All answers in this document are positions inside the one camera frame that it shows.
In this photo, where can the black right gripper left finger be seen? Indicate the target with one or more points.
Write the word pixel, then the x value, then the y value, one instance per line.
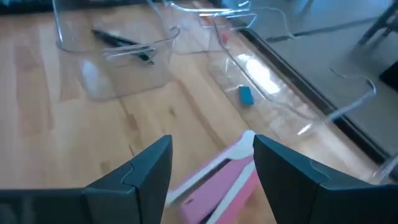
pixel 133 199

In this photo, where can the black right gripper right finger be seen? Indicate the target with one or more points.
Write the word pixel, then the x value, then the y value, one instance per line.
pixel 304 199

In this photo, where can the small blue eraser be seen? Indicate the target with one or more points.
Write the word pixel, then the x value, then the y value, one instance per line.
pixel 246 96

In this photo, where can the black pen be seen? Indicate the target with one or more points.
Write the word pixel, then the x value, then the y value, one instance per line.
pixel 121 43

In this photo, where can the pink and white eraser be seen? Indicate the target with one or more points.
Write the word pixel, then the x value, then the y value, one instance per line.
pixel 217 189

